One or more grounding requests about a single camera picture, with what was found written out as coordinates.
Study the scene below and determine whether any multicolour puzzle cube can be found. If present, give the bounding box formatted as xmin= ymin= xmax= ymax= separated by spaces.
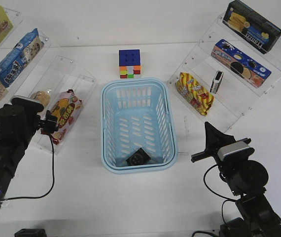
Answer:
xmin=118 ymin=49 xmax=141 ymax=79

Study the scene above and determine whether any pink strawberry cake packet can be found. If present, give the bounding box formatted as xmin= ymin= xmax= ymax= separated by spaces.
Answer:
xmin=50 ymin=89 xmax=83 ymax=145

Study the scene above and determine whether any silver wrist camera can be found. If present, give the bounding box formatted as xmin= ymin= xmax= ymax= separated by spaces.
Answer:
xmin=217 ymin=141 xmax=254 ymax=161
xmin=10 ymin=95 xmax=44 ymax=113

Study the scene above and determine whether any clear acrylic shelf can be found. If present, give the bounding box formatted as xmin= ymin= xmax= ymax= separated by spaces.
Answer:
xmin=0 ymin=6 xmax=98 ymax=156
xmin=167 ymin=14 xmax=281 ymax=138

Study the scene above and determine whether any light blue plastic basket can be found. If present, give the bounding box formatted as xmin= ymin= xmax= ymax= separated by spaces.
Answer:
xmin=101 ymin=78 xmax=178 ymax=174

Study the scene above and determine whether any clear acrylic left shelf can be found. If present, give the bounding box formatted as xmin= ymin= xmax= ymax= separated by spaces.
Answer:
xmin=0 ymin=6 xmax=98 ymax=156

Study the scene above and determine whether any clear acrylic right shelf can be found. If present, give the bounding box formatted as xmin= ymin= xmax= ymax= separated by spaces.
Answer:
xmin=167 ymin=14 xmax=281 ymax=138

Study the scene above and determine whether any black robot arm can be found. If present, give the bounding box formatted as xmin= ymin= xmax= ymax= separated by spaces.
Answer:
xmin=191 ymin=122 xmax=281 ymax=237
xmin=0 ymin=103 xmax=58 ymax=208

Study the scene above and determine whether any bread roll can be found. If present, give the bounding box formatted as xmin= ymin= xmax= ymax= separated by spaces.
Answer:
xmin=30 ymin=91 xmax=50 ymax=107

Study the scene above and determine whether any red yellow striped snack bag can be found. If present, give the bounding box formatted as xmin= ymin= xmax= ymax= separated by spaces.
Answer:
xmin=175 ymin=72 xmax=214 ymax=116

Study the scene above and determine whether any black white tissue pack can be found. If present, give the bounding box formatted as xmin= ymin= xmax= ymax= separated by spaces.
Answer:
xmin=126 ymin=148 xmax=151 ymax=166
xmin=210 ymin=71 xmax=224 ymax=94

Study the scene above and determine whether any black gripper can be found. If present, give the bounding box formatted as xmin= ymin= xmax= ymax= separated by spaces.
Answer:
xmin=191 ymin=121 xmax=251 ymax=163
xmin=35 ymin=110 xmax=58 ymax=135

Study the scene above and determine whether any black lemon wafer box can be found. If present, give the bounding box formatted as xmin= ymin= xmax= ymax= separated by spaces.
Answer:
xmin=222 ymin=0 xmax=281 ymax=54

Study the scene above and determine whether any blue Oreo cookie box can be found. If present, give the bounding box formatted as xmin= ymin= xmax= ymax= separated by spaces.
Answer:
xmin=211 ymin=39 xmax=272 ymax=88

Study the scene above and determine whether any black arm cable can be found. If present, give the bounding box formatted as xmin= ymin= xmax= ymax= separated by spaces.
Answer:
xmin=1 ymin=134 xmax=56 ymax=201
xmin=192 ymin=164 xmax=237 ymax=237

